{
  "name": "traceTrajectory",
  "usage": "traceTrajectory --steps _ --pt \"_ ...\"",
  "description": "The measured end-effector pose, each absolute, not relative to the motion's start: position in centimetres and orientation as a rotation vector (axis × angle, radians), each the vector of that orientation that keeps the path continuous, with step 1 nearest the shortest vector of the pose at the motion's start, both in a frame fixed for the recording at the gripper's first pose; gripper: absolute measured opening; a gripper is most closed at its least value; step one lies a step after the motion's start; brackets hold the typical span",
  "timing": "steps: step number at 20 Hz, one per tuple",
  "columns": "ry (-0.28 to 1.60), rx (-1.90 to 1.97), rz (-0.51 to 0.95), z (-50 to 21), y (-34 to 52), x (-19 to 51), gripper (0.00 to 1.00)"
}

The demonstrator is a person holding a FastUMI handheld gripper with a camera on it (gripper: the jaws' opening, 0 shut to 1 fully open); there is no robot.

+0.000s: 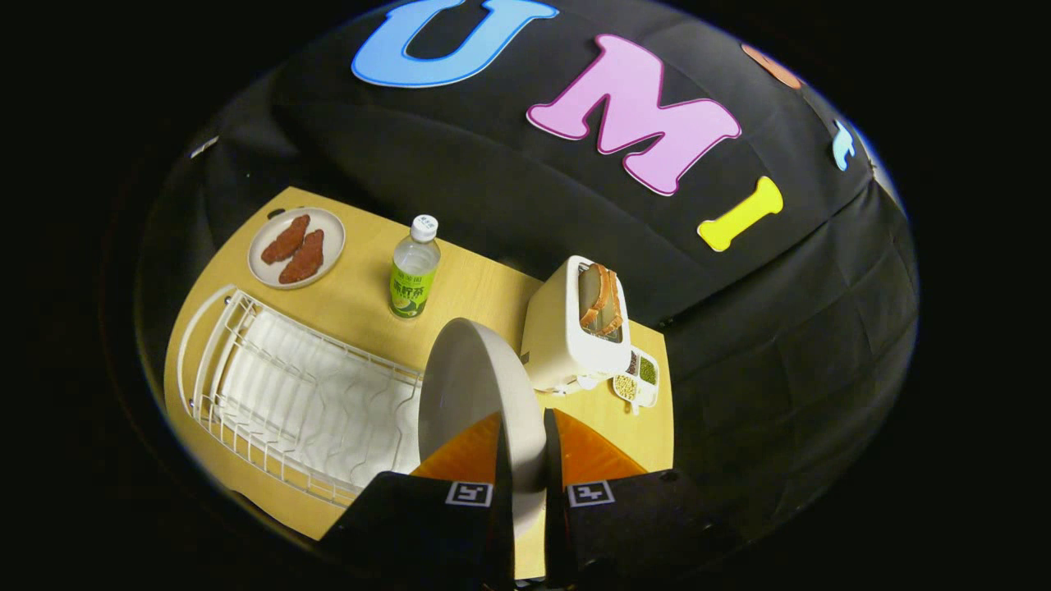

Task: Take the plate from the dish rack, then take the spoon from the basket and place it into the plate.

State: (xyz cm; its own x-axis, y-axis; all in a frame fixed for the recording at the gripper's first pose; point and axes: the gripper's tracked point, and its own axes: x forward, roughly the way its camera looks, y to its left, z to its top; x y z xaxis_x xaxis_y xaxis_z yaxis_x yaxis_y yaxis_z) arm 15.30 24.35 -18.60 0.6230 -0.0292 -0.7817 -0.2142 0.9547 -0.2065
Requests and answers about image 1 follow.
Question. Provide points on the grey round plate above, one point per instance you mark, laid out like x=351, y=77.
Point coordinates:
x=468, y=386

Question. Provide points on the white toaster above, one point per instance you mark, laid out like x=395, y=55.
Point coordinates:
x=554, y=328

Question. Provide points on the pile of green beans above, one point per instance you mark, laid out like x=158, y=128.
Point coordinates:
x=648, y=371

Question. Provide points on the white divided dish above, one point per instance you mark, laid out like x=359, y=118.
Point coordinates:
x=643, y=394

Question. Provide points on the toast slice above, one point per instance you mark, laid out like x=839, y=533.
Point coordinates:
x=593, y=295
x=616, y=308

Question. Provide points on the pile of brown beans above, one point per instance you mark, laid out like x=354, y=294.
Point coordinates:
x=633, y=362

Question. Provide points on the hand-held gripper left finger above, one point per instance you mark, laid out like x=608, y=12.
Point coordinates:
x=502, y=509

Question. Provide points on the pile of yellow soybeans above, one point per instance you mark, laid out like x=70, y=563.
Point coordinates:
x=626, y=387

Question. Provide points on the small beige plate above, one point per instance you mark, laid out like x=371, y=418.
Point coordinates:
x=328, y=226

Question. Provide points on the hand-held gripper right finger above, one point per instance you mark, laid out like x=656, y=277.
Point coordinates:
x=557, y=509

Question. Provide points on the black backdrop cloth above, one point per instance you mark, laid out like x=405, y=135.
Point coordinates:
x=780, y=345

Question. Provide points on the small white clip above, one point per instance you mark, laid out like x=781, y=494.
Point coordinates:
x=204, y=147

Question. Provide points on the green label drink bottle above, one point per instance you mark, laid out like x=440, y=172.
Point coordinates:
x=410, y=291

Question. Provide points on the red-brown sausage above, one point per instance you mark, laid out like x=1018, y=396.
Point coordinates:
x=302, y=257
x=286, y=240

